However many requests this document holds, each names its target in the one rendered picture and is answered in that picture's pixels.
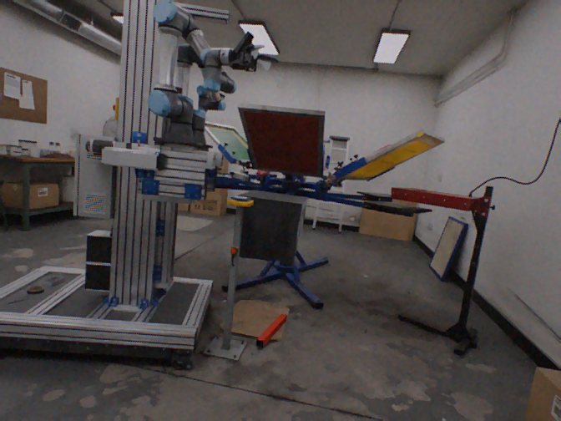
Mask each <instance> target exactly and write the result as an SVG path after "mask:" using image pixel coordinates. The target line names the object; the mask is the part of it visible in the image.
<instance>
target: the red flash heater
mask: <svg viewBox="0 0 561 421"><path fill-rule="evenodd" d="M430 191H432V190H430ZM391 194H392V195H391V199H395V200H404V201H410V202H415V203H420V204H425V205H434V206H440V207H445V208H450V209H455V210H460V211H476V212H477V214H479V213H480V210H481V205H482V201H483V198H482V197H474V196H472V197H468V195H457V194H451V193H445V192H439V191H432V192H427V191H426V190H421V189H415V188H402V187H392V189H391Z"/></svg>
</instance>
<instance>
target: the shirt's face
mask: <svg viewBox="0 0 561 421"><path fill-rule="evenodd" d="M240 195H244V196H250V197H256V198H263V199H269V200H281V201H287V202H294V203H300V204H302V203H303V202H304V201H305V200H306V199H307V198H308V197H304V196H297V195H285V194H278V193H272V192H265V191H259V190H253V191H249V192H246V193H243V194H240Z"/></svg>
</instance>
